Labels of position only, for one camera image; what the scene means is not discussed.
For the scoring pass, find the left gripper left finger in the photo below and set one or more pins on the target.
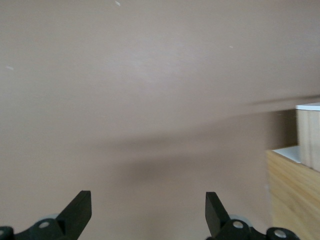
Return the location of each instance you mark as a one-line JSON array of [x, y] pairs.
[[75, 212]]

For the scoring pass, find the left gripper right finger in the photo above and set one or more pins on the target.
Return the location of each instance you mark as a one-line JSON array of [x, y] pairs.
[[215, 215]]

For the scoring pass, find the brown table cover sheet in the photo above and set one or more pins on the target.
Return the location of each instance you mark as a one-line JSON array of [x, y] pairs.
[[125, 100]]

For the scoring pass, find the wooden drawer cabinet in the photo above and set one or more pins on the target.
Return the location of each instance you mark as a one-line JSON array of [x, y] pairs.
[[295, 200]]

